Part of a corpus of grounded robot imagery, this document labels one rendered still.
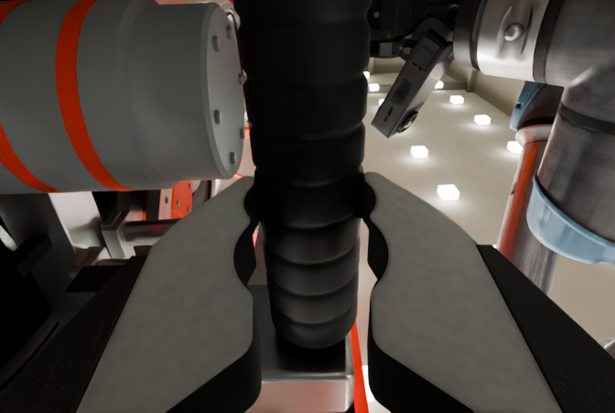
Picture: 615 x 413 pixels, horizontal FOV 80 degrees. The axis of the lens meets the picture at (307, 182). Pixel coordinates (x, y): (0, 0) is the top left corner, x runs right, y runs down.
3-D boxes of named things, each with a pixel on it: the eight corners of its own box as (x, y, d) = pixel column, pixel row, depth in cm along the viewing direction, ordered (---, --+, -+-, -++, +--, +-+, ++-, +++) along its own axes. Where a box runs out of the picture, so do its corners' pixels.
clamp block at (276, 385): (114, 383, 14) (149, 453, 16) (357, 376, 14) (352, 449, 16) (160, 283, 18) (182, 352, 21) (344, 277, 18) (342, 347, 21)
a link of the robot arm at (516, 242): (615, 94, 66) (544, 409, 56) (521, 85, 73) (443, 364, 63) (642, 53, 56) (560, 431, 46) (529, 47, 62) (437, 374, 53)
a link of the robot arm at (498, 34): (555, 70, 30) (519, 94, 25) (497, 63, 33) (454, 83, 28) (588, -38, 26) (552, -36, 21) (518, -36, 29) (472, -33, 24)
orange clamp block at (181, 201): (119, 212, 54) (146, 222, 62) (173, 211, 54) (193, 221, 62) (124, 167, 56) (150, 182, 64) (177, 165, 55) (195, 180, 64)
